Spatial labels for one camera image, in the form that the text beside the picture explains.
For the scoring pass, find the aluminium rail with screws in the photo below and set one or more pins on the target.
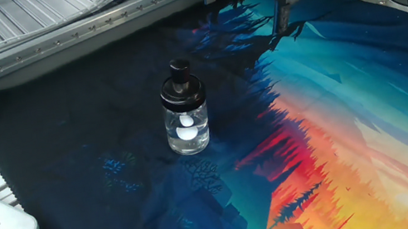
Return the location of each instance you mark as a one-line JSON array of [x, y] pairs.
[[50, 53]]

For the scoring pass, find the colourful sunset print cloth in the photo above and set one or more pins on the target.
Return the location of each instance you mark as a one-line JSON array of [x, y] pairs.
[[316, 132]]

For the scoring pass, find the black knobbed jar lid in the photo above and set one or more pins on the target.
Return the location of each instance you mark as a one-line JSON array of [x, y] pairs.
[[183, 95]]

